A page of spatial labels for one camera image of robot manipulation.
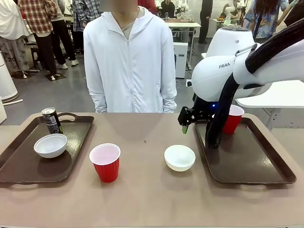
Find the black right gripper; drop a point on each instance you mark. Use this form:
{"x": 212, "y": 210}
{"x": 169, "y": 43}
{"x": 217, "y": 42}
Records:
{"x": 192, "y": 115}

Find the red plastic cup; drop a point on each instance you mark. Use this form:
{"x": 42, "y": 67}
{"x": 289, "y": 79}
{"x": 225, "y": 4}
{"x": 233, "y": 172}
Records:
{"x": 105, "y": 166}
{"x": 234, "y": 123}

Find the black drink can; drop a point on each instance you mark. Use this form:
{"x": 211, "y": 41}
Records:
{"x": 52, "y": 121}

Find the white bowl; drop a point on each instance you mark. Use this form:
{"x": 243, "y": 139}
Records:
{"x": 179, "y": 159}
{"x": 51, "y": 148}

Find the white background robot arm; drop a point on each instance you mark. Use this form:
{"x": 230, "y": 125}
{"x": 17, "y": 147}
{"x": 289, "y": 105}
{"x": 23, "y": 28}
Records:
{"x": 229, "y": 10}

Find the white cabinet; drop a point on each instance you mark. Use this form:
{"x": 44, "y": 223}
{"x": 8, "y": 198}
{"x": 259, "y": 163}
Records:
{"x": 180, "y": 59}

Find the brown plastic tray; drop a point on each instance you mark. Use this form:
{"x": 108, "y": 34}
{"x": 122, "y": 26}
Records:
{"x": 249, "y": 161}
{"x": 42, "y": 168}

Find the person in white hoodie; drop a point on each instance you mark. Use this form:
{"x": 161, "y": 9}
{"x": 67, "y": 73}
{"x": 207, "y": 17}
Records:
{"x": 130, "y": 71}

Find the large white table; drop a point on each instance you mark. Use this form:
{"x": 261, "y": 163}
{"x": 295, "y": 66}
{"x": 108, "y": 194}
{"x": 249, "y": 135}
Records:
{"x": 273, "y": 95}

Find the white background desk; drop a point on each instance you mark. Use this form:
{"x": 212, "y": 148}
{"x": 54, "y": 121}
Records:
{"x": 185, "y": 24}

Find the person in black clothes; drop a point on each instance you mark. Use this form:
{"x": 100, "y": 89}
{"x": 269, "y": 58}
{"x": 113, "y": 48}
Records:
{"x": 205, "y": 19}

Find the seated person in dark top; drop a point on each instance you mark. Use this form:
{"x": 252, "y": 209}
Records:
{"x": 167, "y": 8}

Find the person in colourful blue shirt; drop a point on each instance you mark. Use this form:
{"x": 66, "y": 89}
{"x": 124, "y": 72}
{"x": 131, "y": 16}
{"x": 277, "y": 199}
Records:
{"x": 263, "y": 19}

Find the person in grey top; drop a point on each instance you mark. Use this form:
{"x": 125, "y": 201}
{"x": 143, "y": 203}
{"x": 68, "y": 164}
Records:
{"x": 61, "y": 38}

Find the person in blue plaid shirt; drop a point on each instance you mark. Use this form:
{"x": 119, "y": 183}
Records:
{"x": 80, "y": 16}

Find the person in orange trousers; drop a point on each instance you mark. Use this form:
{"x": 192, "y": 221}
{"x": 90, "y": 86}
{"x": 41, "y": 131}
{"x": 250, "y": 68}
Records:
{"x": 294, "y": 12}

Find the dark stool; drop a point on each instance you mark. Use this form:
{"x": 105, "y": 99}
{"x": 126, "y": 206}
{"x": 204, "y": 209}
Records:
{"x": 35, "y": 57}

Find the white pipe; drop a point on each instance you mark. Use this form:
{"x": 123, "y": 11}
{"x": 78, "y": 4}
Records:
{"x": 13, "y": 101}

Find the person in red plaid shirt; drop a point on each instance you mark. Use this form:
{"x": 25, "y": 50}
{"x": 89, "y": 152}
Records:
{"x": 39, "y": 21}

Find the white cylindrical air purifier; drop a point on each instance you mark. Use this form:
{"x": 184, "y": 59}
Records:
{"x": 7, "y": 78}

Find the person in white top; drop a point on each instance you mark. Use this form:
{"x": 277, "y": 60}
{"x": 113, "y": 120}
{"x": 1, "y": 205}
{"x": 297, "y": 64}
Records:
{"x": 10, "y": 26}

